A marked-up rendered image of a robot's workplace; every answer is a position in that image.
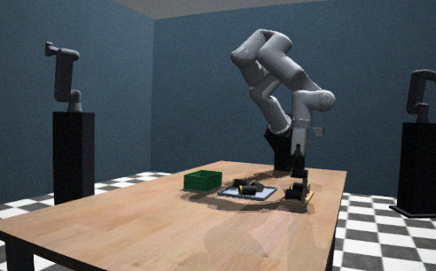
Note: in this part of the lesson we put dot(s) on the green open box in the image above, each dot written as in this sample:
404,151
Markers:
202,180

